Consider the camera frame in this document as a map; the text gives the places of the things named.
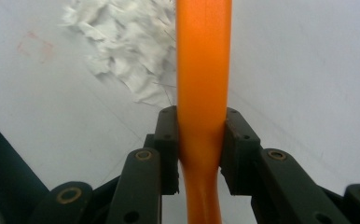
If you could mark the orange brush with grey bristles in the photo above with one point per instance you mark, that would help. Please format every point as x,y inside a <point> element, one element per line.
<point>203,62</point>

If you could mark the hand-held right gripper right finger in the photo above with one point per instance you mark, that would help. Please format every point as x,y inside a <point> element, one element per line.
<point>238,146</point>

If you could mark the white paper scraps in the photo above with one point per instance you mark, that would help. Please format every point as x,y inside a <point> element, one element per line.
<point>128,40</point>

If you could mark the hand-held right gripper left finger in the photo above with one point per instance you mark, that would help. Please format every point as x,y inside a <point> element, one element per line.
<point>168,149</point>

